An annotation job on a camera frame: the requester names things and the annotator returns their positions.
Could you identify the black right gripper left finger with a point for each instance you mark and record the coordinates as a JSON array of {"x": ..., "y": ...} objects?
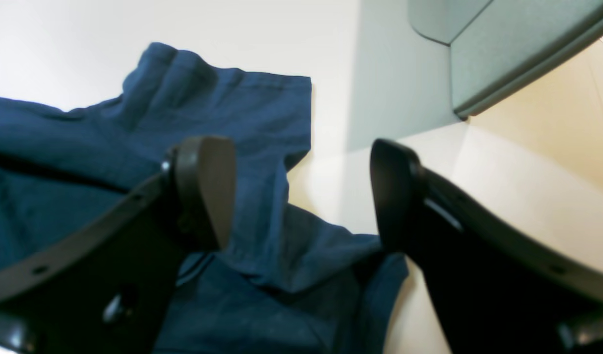
[{"x": 106, "y": 288}]

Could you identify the grey panel at table edge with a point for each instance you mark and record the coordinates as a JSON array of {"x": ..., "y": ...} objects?
[{"x": 498, "y": 47}]

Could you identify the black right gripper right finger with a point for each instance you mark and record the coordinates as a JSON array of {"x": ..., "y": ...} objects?
[{"x": 494, "y": 290}]

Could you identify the dark blue T-shirt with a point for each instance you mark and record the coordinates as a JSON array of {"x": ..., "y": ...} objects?
[{"x": 287, "y": 282}]

